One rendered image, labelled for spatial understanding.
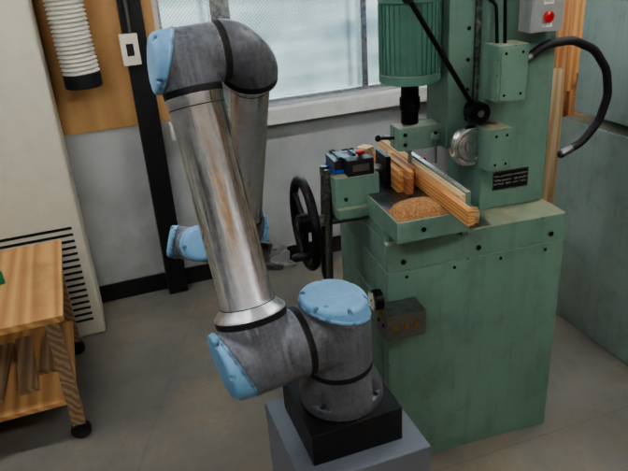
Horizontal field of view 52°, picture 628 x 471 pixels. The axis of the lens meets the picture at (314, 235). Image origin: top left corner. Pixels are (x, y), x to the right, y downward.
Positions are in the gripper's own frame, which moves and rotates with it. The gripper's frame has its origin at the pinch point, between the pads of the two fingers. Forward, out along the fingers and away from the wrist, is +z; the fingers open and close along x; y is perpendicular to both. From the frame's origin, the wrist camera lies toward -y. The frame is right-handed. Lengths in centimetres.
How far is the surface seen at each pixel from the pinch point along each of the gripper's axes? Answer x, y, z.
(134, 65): 129, 27, -47
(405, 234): -22.8, 23.2, 19.5
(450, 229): -22.8, 26.7, 32.3
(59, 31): 117, 35, -78
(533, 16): -10, 84, 42
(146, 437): 26, -85, -26
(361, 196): 0.2, 24.6, 14.8
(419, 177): -1.9, 34.3, 29.6
